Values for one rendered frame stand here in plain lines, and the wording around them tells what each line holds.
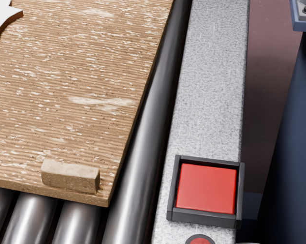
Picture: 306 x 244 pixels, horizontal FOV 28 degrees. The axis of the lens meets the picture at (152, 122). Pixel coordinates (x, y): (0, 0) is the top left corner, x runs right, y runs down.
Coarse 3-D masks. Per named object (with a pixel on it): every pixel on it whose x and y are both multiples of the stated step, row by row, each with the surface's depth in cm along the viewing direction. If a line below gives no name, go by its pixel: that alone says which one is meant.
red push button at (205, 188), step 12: (192, 168) 65; (204, 168) 65; (216, 168) 65; (180, 180) 64; (192, 180) 64; (204, 180) 64; (216, 180) 64; (228, 180) 64; (180, 192) 63; (192, 192) 63; (204, 192) 63; (216, 192) 63; (228, 192) 63; (180, 204) 62; (192, 204) 62; (204, 204) 62; (216, 204) 62; (228, 204) 62
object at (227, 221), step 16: (176, 160) 66; (192, 160) 66; (208, 160) 66; (224, 160) 66; (176, 176) 64; (240, 176) 64; (240, 192) 63; (176, 208) 61; (240, 208) 61; (208, 224) 62; (224, 224) 61; (240, 224) 61
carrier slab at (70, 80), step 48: (48, 0) 85; (96, 0) 85; (144, 0) 85; (0, 48) 77; (48, 48) 77; (96, 48) 78; (144, 48) 78; (0, 96) 71; (48, 96) 71; (96, 96) 72; (144, 96) 74; (0, 144) 66; (48, 144) 66; (96, 144) 66; (48, 192) 63
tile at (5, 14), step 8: (0, 0) 82; (8, 0) 82; (0, 8) 81; (8, 8) 81; (16, 8) 81; (0, 16) 80; (8, 16) 80; (16, 16) 81; (0, 24) 79; (8, 24) 81; (0, 32) 79
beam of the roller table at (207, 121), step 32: (192, 0) 89; (224, 0) 89; (192, 32) 84; (224, 32) 84; (192, 64) 79; (224, 64) 79; (192, 96) 75; (224, 96) 75; (192, 128) 71; (224, 128) 71; (160, 192) 65; (160, 224) 62; (192, 224) 62
